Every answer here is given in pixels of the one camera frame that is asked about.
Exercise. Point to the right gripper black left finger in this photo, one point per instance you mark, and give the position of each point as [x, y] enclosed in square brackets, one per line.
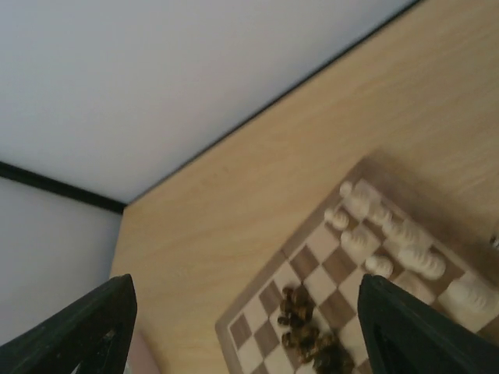
[92, 335]

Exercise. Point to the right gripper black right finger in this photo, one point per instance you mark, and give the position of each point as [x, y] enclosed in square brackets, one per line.
[404, 335]

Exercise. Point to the pile of dark chess pieces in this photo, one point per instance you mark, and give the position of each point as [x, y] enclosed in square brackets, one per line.
[323, 350]

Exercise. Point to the white chess piece row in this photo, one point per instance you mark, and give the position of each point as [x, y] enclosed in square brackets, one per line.
[379, 240]

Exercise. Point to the wooden chess board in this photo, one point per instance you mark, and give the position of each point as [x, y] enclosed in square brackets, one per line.
[248, 332]

